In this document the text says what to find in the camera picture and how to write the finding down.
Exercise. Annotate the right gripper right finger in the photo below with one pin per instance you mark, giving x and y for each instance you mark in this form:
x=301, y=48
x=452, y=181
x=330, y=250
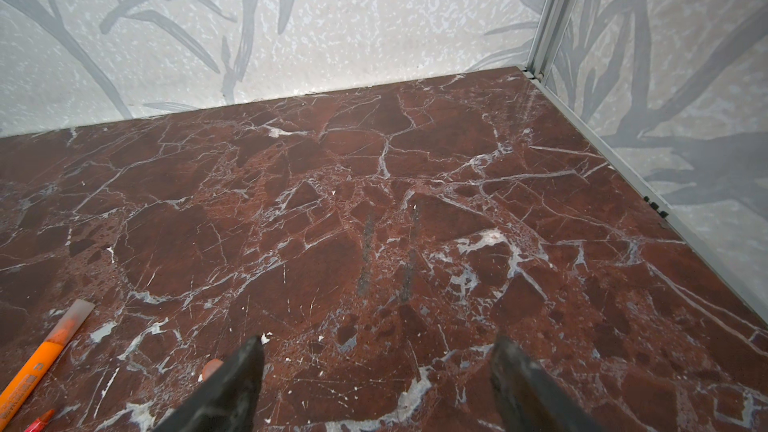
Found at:
x=527, y=398

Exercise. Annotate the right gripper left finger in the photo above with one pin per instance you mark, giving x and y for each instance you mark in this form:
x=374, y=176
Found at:
x=228, y=399

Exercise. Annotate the translucent pen cap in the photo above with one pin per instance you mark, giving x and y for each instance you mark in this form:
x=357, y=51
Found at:
x=210, y=368
x=70, y=322

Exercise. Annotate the pink marker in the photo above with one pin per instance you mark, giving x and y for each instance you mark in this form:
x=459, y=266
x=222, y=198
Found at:
x=41, y=422

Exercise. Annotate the orange marker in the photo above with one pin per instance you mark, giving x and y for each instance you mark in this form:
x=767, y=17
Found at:
x=28, y=377

